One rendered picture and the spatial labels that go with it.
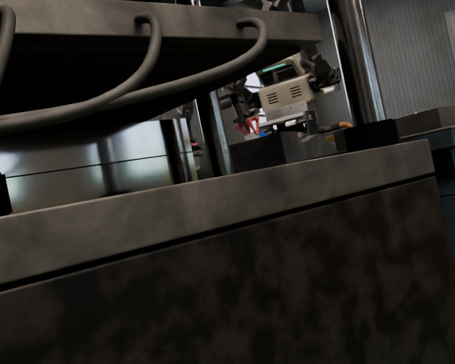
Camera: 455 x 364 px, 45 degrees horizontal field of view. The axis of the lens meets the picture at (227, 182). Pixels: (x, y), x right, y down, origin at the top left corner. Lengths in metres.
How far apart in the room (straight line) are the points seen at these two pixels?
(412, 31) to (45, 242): 9.28
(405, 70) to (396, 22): 0.80
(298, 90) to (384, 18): 7.27
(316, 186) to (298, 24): 0.33
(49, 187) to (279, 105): 1.68
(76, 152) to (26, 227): 0.66
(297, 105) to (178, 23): 1.82
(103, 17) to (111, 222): 0.29
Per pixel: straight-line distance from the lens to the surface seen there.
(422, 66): 9.56
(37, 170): 1.15
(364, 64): 0.98
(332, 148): 2.05
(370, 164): 0.86
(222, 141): 1.25
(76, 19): 0.72
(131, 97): 0.60
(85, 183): 1.18
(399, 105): 9.60
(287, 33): 0.94
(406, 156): 0.94
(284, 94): 2.64
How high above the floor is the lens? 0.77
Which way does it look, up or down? 1 degrees up
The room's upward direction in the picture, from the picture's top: 12 degrees counter-clockwise
